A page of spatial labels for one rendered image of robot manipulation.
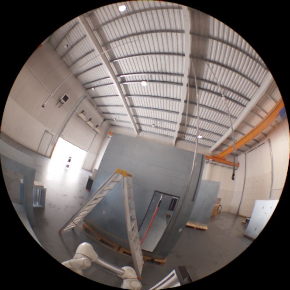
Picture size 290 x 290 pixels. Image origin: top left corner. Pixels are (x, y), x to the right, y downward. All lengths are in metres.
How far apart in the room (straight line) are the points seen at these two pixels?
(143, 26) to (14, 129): 10.73
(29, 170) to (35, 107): 8.00
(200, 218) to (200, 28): 9.77
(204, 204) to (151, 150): 4.96
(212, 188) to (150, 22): 9.49
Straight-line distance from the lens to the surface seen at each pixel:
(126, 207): 1.49
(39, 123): 9.84
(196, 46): 5.80
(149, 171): 2.10
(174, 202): 6.79
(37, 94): 9.95
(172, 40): 5.80
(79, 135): 11.53
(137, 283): 1.29
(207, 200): 6.17
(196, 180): 2.22
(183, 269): 0.82
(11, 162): 2.14
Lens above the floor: 2.36
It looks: 18 degrees up
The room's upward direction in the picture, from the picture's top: 20 degrees clockwise
